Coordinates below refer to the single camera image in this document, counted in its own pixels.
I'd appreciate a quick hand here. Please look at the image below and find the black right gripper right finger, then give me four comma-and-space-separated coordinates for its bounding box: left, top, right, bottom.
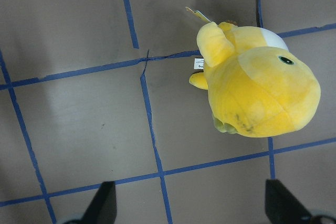
265, 179, 312, 223

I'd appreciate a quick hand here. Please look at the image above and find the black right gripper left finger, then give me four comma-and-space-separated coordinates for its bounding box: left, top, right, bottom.
81, 182, 117, 223

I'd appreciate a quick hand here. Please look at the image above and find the yellow plush dinosaur toy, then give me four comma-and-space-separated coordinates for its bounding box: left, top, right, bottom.
189, 11, 321, 137

